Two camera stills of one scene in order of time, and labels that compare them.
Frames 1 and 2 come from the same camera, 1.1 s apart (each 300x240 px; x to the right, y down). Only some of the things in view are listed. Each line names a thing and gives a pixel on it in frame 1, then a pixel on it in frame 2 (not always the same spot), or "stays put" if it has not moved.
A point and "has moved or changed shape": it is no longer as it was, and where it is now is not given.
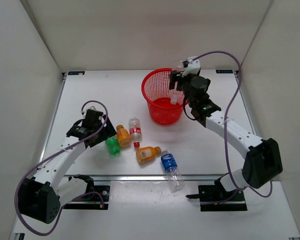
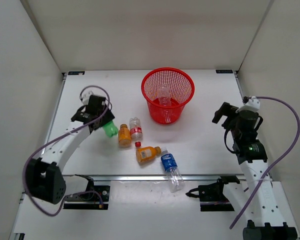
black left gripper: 108,132 to 108,116
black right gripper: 176,77 to 226,109
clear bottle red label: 135,131 stays put
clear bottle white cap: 174,94 to 164,94
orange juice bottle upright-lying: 123,136 has moved or changed shape
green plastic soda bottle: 113,146 has moved or changed shape
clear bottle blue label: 169,162 stays put
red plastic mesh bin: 155,85 stays put
